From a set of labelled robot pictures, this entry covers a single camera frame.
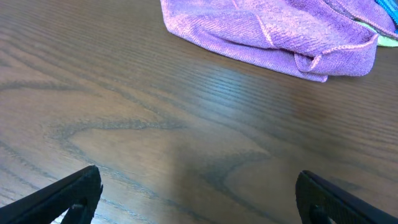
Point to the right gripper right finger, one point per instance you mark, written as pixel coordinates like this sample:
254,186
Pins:
320,201

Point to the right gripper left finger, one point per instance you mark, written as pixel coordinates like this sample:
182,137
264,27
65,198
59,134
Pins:
76,195

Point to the blue microfiber cloth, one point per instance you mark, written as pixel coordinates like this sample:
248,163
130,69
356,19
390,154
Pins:
391,7

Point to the purple microfiber cloth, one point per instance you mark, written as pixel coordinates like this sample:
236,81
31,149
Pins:
309,39

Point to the green cloth under pile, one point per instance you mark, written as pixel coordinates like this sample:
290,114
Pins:
383,41

